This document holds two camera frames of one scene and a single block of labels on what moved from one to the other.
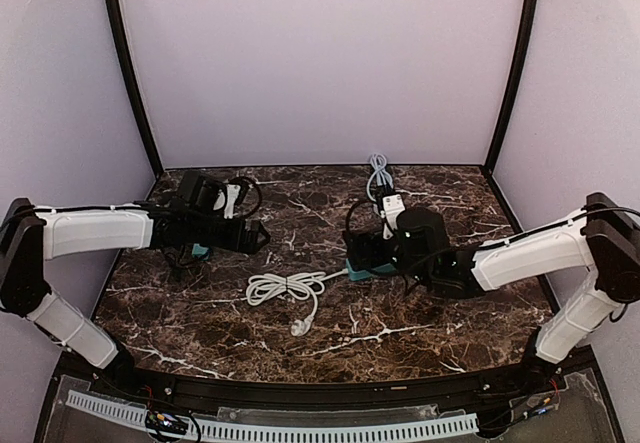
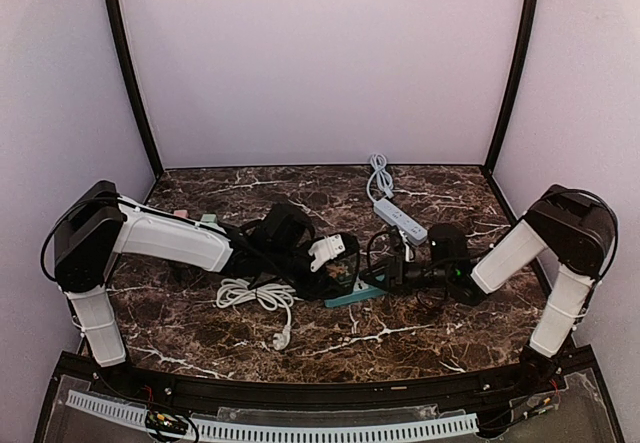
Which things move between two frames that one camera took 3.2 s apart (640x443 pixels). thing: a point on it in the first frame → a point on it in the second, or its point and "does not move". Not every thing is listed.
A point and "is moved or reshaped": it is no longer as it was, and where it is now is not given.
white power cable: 307,285 is moved or reshaped
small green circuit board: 165,422 does not move
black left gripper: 245,236 → 329,277
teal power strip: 369,273 is moved or reshaped
